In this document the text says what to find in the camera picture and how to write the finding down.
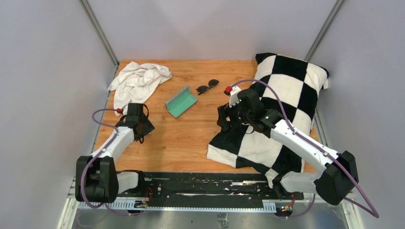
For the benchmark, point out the white crumpled cloth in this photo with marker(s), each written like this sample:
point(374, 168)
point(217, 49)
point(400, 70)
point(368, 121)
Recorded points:
point(135, 83)

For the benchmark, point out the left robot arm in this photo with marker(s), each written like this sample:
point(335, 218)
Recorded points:
point(97, 180)

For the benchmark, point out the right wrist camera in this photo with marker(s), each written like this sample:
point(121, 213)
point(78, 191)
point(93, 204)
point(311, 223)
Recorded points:
point(232, 92)

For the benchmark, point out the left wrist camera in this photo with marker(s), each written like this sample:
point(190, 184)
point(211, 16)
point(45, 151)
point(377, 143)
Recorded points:
point(122, 111)

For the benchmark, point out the black sunglasses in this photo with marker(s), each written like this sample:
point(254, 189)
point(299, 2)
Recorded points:
point(204, 88)

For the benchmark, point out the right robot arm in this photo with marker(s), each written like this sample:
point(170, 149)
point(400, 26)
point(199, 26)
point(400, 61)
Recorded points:
point(336, 173)

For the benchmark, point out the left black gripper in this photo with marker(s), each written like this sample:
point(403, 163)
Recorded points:
point(148, 128)

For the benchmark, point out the grey glasses case green lining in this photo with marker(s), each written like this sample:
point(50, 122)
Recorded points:
point(180, 102)

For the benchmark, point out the black white checkered blanket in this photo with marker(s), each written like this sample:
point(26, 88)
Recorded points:
point(287, 87)

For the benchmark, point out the aluminium frame post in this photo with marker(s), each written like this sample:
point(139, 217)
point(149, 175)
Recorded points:
point(324, 29)
point(99, 31)

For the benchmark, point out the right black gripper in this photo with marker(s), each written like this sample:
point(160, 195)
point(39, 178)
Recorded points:
point(222, 121)

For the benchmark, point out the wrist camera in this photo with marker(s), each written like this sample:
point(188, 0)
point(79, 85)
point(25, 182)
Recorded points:
point(232, 92)
point(122, 111)

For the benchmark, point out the left aluminium frame post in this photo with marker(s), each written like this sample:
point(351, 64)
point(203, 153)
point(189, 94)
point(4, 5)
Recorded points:
point(99, 31)

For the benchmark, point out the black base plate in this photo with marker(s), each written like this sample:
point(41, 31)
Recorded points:
point(208, 190)

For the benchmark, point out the right aluminium frame post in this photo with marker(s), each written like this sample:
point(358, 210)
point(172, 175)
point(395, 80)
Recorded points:
point(324, 29)

